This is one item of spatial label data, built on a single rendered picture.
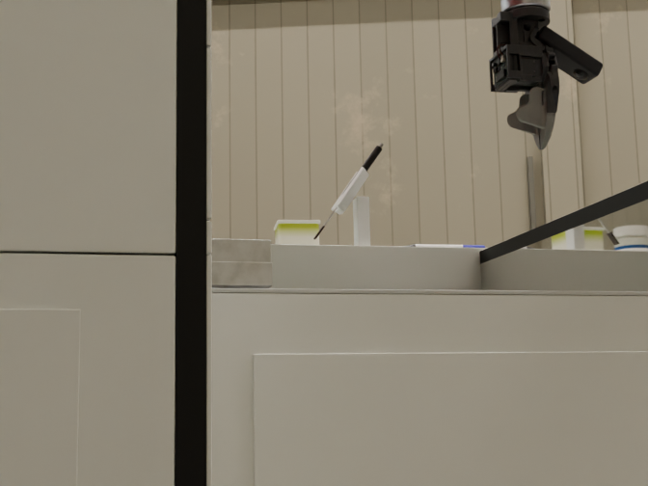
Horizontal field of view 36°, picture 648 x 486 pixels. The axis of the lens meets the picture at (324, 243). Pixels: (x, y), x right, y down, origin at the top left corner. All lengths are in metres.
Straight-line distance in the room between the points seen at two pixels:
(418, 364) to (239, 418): 0.17
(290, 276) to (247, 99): 6.91
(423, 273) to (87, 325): 0.97
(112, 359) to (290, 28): 7.94
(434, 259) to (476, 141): 6.65
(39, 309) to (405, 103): 7.68
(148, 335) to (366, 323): 0.29
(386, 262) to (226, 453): 0.74
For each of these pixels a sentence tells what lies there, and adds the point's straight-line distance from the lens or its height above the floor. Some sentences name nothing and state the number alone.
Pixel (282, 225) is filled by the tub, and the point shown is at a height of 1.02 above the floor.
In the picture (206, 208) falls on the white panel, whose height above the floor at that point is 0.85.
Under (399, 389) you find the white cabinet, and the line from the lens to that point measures 0.94.
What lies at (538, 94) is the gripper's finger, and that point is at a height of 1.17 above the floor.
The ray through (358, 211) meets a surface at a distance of 1.62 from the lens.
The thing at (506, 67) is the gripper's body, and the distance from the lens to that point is 1.55.
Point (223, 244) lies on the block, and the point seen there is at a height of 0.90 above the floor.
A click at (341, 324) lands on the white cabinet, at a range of 0.93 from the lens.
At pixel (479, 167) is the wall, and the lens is 8.20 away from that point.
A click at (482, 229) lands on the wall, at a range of 8.10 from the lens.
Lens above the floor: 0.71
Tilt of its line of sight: 9 degrees up
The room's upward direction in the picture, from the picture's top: 1 degrees counter-clockwise
